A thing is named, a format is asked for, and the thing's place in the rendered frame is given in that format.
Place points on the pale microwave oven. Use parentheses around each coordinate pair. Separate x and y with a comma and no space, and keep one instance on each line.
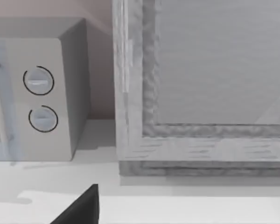
(49,93)

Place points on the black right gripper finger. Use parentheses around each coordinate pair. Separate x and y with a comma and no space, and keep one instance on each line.
(86,207)

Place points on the grey cabinet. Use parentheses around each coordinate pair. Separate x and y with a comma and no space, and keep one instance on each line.
(200,93)

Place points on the round microwave knob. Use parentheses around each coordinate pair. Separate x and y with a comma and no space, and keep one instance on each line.
(38,80)
(43,119)

